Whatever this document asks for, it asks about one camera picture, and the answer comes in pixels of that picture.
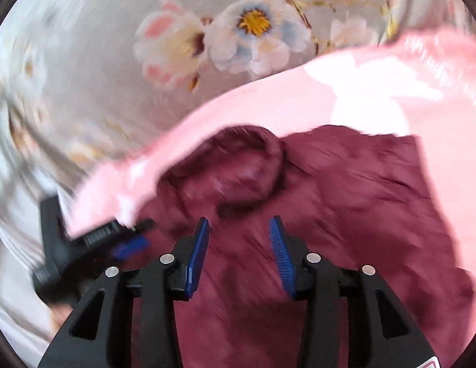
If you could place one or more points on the maroon puffer jacket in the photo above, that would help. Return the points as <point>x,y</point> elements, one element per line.
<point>357,199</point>

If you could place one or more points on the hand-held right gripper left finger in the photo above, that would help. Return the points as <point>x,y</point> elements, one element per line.
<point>197,245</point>

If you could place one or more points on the grey floral cloth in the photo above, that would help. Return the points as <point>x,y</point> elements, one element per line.
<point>107,84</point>

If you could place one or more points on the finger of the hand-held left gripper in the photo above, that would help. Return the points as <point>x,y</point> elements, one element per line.
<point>130,246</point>
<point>140,224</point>

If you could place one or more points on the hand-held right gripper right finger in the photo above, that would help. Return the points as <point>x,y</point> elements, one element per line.
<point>280,245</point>

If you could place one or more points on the pink printed blanket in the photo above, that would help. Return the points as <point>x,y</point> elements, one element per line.
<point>299,99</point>

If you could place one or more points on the white satin curtain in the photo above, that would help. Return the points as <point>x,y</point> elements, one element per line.
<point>15,314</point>

